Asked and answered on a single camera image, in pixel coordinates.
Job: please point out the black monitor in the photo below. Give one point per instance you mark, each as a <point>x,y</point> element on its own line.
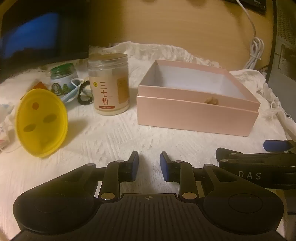
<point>46,30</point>

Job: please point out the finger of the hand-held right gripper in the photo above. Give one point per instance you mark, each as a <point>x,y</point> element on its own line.
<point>245,153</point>
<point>275,145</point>

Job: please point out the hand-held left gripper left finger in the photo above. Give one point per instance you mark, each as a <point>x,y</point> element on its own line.
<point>134,165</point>

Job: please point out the white textured blanket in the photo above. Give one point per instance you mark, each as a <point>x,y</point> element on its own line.
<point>104,136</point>

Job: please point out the grey computer tower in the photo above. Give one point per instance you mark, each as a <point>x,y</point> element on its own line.
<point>283,46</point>

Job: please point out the green lid glass jar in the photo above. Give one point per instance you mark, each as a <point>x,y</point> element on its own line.
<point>63,81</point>

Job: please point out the orange packet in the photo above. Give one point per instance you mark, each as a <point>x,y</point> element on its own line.
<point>39,85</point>

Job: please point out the blue face mask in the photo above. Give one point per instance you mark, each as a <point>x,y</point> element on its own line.
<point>69,93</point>

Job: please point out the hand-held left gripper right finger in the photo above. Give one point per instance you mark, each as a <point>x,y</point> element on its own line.
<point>164,167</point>

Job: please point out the black device with ports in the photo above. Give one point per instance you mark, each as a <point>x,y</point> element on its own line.
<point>249,4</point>

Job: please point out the pink cardboard box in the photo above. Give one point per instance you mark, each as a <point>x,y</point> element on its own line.
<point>196,115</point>

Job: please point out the yellow plastic lid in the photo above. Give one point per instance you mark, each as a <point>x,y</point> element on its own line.
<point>41,129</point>

